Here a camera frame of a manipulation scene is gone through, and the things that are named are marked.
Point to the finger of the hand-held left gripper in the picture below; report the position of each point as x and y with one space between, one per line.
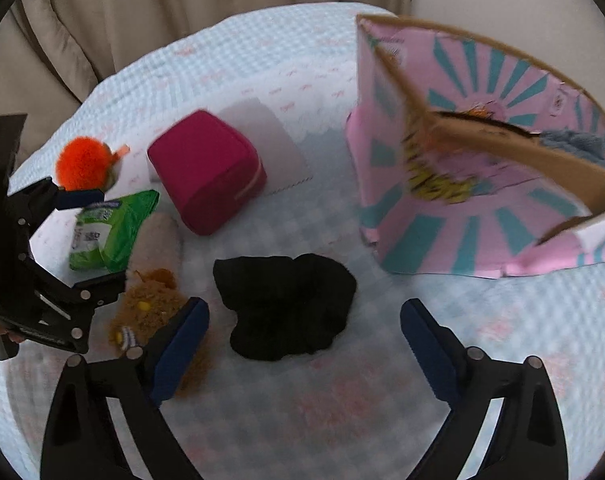
105 291
80 199

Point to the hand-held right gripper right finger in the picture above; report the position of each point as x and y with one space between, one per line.
427 355

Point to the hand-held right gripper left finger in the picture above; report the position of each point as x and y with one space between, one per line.
182 350

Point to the black cloth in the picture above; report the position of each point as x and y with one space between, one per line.
287 305

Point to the pink striped cardboard box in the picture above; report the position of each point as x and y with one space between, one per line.
432 230

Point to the orange plush ball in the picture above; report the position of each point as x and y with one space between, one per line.
80 162

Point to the brown plush toy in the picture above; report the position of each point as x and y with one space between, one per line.
147 310

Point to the green tissue packet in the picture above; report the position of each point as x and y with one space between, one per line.
122 232

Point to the beige fluffy roll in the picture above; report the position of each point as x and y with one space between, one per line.
155 245

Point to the magenta zip pouch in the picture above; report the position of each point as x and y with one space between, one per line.
207 175

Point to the light blue checked blanket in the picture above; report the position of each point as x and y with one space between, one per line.
307 420

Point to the white cloth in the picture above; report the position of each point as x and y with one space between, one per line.
277 145

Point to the beige curtain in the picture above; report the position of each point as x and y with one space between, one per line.
182 0

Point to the blue-grey fluffy cloth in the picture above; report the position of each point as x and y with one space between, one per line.
577 143

